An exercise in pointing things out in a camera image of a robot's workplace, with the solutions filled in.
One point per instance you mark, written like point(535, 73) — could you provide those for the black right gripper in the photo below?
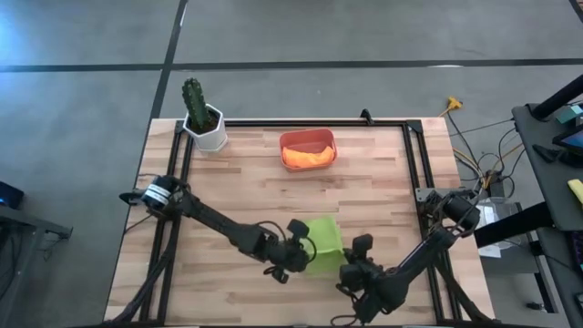
point(362, 273)

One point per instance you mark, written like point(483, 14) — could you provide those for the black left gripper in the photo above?
point(287, 255)

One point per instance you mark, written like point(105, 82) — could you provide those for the green microfiber towel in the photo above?
point(328, 241)

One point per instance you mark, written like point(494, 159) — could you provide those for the orange plastic basket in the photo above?
point(307, 136)

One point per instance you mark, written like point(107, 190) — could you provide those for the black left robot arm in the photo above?
point(218, 223)

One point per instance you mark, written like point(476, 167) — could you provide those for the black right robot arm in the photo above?
point(423, 255)

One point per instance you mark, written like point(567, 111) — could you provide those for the black table edge clamp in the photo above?
point(366, 116)

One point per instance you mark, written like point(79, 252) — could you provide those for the white hexagonal plant pot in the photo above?
point(211, 136)

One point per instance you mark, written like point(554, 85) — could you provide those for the clear plastic box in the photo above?
point(498, 214)

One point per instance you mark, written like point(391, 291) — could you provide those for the green cactus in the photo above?
point(196, 105)

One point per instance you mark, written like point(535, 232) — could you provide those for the dark grey side desk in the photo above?
point(546, 200)

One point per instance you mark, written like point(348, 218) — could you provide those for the black tablet screen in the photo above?
point(569, 139)

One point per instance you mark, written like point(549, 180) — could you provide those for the teal small box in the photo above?
point(569, 114)

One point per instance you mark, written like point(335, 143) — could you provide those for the black desk pole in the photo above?
point(558, 98)

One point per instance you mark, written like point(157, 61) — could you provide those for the grey metal side table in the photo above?
point(27, 255)

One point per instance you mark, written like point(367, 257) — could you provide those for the black device with blue light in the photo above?
point(10, 195)

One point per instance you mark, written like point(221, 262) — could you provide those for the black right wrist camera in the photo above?
point(363, 243)

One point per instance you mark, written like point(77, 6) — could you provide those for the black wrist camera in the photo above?
point(298, 228)
point(363, 243)

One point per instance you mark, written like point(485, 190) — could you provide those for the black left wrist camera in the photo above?
point(298, 228)

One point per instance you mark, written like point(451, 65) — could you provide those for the black aluminium table frame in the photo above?
point(412, 155)

